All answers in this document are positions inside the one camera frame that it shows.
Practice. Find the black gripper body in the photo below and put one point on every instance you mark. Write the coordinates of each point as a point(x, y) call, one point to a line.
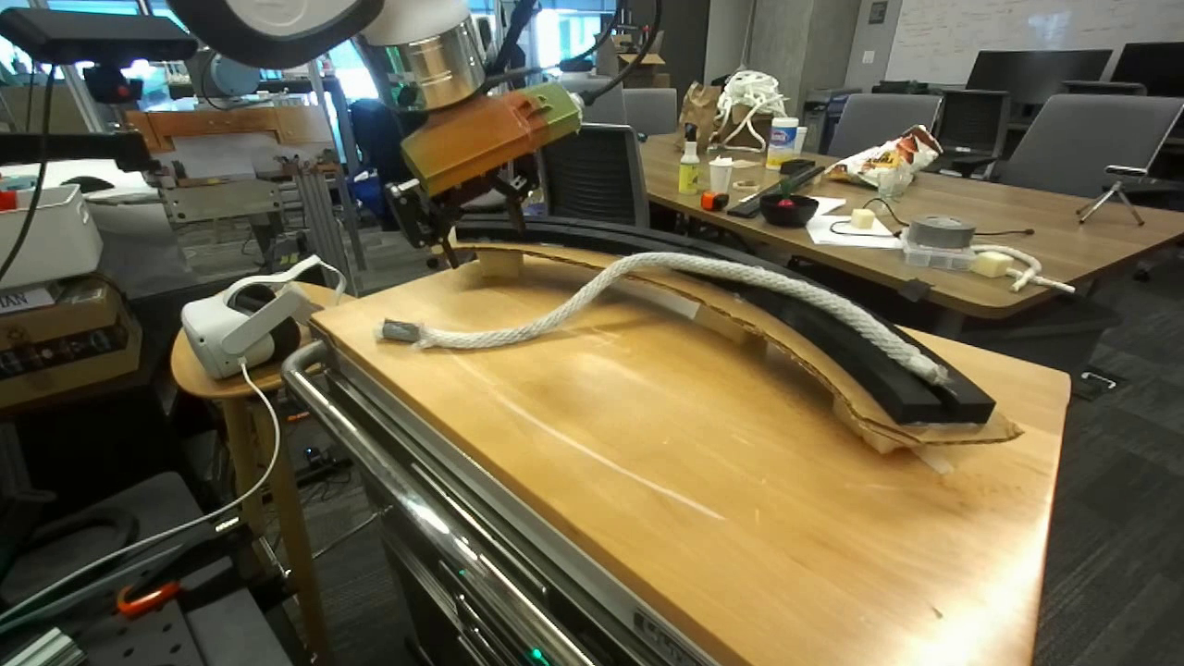
point(465, 193)

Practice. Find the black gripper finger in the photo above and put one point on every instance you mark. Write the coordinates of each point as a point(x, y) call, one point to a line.
point(429, 225)
point(514, 187)

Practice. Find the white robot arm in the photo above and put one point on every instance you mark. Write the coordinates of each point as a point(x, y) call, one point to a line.
point(420, 59)

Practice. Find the dark mesh office chair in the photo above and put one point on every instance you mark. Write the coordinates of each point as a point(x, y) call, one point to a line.
point(594, 171)

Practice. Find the small orange object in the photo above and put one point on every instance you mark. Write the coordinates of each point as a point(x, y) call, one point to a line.
point(712, 199)

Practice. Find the white VR headset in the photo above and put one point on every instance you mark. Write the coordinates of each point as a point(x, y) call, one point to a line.
point(234, 326)

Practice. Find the long black bar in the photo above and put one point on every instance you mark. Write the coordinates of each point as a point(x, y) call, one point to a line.
point(770, 187)

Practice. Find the white round container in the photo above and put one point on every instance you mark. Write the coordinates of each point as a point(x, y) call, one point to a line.
point(783, 143)

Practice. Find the round wooden stool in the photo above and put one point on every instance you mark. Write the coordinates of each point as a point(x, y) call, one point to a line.
point(198, 370)

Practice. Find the black bowl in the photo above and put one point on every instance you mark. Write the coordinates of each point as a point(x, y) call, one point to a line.
point(790, 208)

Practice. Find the white paper sheet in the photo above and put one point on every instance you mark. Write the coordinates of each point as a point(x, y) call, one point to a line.
point(851, 233)

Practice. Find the chips bag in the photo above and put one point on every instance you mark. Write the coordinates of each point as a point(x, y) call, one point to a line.
point(899, 151)

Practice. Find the cardboard box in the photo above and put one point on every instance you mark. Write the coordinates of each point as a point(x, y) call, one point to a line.
point(60, 344)

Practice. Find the white equipment box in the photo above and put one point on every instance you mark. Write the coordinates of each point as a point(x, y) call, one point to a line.
point(43, 241)

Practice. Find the grey tape roll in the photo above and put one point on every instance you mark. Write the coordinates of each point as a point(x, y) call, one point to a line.
point(939, 238)

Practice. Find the long black curved object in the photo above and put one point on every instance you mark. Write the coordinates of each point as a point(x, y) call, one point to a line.
point(889, 434)

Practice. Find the black curved foam strip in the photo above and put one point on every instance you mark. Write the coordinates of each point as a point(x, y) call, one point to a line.
point(910, 392)

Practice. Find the large grey office chair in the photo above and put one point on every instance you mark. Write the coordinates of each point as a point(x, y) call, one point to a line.
point(1084, 143)

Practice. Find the wooden office desk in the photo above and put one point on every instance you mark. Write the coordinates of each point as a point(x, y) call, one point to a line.
point(1084, 246)

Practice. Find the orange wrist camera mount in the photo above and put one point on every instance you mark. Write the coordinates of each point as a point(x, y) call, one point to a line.
point(482, 135)

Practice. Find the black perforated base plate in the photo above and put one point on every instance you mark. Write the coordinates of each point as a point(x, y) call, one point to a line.
point(134, 632)

